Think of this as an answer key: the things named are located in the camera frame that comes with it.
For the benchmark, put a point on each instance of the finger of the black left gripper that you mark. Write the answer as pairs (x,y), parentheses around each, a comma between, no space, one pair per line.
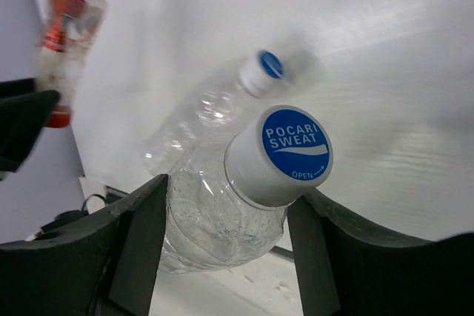
(24,113)

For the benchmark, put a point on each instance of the clear bottle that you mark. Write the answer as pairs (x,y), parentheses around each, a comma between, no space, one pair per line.
(213,105)
(227,197)

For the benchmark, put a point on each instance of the red cap red label bottle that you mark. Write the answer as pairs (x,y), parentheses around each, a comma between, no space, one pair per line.
(69,32)

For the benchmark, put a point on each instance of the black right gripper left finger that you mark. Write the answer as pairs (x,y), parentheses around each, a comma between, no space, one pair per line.
(102,264)

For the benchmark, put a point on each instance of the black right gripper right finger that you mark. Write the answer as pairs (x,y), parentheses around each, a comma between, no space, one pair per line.
(348,265)

